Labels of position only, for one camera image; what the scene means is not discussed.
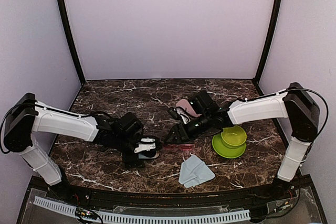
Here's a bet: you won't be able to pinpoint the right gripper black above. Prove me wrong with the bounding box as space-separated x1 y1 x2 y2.
164 112 212 145

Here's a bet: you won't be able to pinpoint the black glasses case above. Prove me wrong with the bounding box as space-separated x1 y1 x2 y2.
138 150 160 160

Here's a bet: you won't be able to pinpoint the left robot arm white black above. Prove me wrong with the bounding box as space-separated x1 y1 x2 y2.
1 93 155 201

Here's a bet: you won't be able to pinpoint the right light blue cloth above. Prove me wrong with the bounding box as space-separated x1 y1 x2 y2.
178 155 215 188

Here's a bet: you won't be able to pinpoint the pink glasses case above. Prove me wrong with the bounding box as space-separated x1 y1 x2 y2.
176 99 200 117

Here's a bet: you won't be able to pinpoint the right black frame post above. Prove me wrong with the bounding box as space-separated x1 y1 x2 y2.
253 0 281 84

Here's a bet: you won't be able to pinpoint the black frame post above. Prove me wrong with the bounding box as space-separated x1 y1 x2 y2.
57 0 86 85
253 0 281 84

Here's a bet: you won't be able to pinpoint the black front rail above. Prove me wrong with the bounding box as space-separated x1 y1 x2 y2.
45 184 297 209

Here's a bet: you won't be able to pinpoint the left black frame post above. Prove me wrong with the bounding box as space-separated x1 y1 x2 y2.
57 0 86 85

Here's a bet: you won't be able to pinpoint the white slotted cable duct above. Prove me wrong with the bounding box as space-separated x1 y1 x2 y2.
33 196 250 223

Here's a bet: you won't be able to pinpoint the pink translucent sunglasses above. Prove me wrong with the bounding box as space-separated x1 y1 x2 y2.
163 144 195 152

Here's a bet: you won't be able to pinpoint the green plate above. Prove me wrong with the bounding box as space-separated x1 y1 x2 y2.
212 134 246 159

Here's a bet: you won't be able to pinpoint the green bowl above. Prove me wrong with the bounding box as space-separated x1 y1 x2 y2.
220 125 247 148

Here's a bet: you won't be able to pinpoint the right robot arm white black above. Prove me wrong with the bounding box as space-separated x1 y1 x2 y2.
163 82 326 200

